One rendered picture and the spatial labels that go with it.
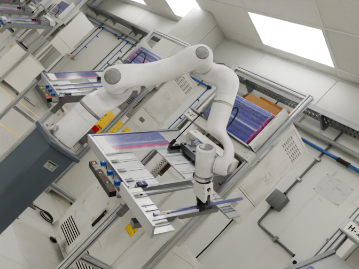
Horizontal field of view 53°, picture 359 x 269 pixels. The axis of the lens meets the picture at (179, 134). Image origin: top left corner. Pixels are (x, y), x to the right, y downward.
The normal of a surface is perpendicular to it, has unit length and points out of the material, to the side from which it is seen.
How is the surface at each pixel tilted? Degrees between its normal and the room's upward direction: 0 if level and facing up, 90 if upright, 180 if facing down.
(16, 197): 90
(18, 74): 90
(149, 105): 90
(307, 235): 90
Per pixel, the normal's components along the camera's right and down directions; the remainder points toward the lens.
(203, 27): 0.51, 0.41
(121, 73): 0.33, -0.26
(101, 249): -0.54, -0.53
